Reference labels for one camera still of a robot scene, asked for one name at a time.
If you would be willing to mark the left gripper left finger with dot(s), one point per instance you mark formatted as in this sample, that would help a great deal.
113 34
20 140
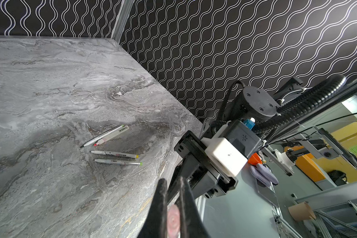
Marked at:
155 225

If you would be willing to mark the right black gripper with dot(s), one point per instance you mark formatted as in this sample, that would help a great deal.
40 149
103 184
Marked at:
203 176

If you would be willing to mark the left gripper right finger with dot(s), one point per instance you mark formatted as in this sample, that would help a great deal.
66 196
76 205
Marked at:
191 225

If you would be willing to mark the pink translucent pen cap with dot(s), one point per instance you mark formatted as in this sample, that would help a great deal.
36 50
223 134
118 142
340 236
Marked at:
173 222

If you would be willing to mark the pink pen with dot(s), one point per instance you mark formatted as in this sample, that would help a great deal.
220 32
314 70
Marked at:
111 136

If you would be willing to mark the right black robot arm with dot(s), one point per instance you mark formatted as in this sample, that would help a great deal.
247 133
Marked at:
256 103

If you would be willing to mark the yellow ended pen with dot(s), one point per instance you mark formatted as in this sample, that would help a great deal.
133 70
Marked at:
117 154

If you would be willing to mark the green ended pen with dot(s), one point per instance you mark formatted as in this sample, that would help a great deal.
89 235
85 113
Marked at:
117 162

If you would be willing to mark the black tipped pen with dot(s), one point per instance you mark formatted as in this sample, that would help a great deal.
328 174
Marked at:
102 135

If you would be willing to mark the purple cloth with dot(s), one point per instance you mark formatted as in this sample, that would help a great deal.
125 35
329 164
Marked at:
263 175

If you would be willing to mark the orange box background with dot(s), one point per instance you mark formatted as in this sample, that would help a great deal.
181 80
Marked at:
329 159

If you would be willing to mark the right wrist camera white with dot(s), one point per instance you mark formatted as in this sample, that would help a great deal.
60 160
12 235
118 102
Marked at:
231 145

